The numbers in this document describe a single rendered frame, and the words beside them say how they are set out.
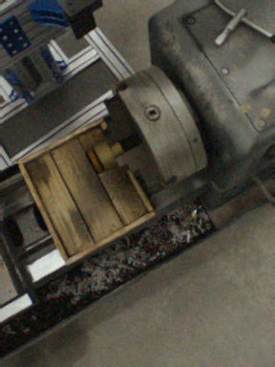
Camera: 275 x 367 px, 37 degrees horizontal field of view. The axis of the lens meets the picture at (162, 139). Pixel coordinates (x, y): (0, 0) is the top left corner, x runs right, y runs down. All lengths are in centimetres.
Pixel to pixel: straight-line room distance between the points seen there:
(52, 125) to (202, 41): 125
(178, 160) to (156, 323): 127
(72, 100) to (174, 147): 125
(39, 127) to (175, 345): 124
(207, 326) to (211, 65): 144
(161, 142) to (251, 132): 21
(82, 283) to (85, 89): 102
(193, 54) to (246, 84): 15
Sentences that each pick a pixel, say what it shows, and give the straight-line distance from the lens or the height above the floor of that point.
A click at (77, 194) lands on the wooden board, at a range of 131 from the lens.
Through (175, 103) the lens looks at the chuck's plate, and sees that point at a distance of 98.
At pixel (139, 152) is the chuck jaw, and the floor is 111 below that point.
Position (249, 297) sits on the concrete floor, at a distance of 218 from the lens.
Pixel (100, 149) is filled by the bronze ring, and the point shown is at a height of 112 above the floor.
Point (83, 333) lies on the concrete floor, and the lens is 219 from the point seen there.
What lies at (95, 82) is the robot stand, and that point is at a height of 21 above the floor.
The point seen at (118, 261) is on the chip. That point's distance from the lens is 156.
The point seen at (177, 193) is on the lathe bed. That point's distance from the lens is 130.
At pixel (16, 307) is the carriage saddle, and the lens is 129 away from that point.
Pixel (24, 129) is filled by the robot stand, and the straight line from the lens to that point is 218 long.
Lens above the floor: 214
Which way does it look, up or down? 72 degrees down
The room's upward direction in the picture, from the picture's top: 4 degrees counter-clockwise
